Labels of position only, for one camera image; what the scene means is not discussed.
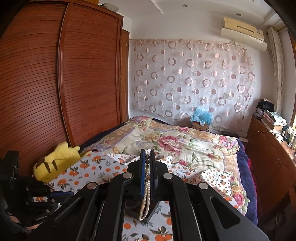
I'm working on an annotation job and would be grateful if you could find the white pearl necklace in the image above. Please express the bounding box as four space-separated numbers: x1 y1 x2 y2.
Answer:
137 159 152 222

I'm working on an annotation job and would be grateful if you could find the floral quilt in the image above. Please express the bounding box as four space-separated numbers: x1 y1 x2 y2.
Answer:
82 116 250 215

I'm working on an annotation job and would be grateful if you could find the yellow plush toy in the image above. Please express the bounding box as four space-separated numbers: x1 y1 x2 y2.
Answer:
33 142 92 183

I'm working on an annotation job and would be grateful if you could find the orange print bed sheet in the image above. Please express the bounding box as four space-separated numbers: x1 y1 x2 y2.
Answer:
32 150 239 241

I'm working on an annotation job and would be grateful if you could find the small cardboard box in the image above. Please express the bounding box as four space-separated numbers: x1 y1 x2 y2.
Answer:
192 121 210 132

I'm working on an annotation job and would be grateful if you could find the dark blue blanket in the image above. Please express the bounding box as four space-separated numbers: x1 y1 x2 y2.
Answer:
237 139 258 225

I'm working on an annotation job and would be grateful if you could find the circle pattern sheer curtain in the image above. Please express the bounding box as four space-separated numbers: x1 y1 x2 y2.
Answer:
130 39 255 131

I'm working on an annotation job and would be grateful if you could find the long wooden sideboard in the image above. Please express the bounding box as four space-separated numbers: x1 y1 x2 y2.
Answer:
246 117 295 218

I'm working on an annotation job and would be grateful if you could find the stack of folded clothes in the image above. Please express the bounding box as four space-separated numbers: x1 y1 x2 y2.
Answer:
254 98 287 133

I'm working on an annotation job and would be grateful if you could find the wooden wardrobe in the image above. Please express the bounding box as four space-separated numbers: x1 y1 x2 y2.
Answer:
1 1 126 176

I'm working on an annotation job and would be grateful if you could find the wall air conditioner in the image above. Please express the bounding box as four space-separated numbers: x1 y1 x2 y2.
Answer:
221 17 268 52

